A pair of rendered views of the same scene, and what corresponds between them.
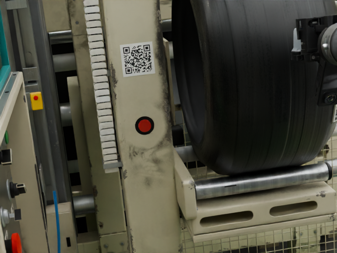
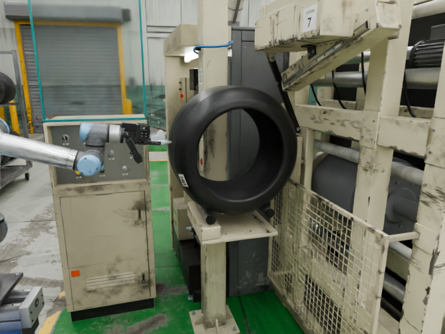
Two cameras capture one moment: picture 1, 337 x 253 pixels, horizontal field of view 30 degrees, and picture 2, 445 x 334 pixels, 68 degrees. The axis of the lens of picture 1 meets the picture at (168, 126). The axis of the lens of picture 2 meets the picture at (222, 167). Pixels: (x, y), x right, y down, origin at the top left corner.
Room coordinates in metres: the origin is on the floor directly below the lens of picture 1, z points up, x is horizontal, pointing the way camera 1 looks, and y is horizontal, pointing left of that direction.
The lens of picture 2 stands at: (1.30, -1.71, 1.48)
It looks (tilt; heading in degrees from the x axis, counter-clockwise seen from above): 14 degrees down; 82
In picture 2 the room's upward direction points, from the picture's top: straight up
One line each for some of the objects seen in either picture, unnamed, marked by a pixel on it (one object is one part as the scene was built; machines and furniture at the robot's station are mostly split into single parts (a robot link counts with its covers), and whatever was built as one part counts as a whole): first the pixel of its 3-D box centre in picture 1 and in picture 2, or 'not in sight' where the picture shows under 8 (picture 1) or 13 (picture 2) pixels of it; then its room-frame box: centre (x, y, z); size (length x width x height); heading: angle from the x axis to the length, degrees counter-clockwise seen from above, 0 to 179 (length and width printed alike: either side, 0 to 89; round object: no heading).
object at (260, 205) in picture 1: (260, 206); (202, 218); (1.42, -0.20, 0.84); 0.36 x 0.09 x 0.06; 98
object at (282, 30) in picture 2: not in sight; (306, 28); (1.87, -0.27, 1.71); 0.61 x 0.25 x 0.15; 98
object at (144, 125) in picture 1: (144, 125); not in sight; (1.45, 0.06, 1.06); 0.03 x 0.02 x 0.03; 98
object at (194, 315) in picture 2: not in sight; (213, 320); (1.51, 0.06, 0.02); 0.27 x 0.27 x 0.04; 8
